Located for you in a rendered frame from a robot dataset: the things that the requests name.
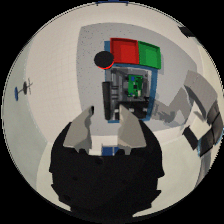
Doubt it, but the green circuit board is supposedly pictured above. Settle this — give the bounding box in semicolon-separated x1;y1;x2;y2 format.
128;75;142;96

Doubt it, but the red bin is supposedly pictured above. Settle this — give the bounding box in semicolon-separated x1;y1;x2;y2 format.
110;38;139;65

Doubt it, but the green bin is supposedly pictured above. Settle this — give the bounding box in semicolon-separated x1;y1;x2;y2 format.
137;41;161;69

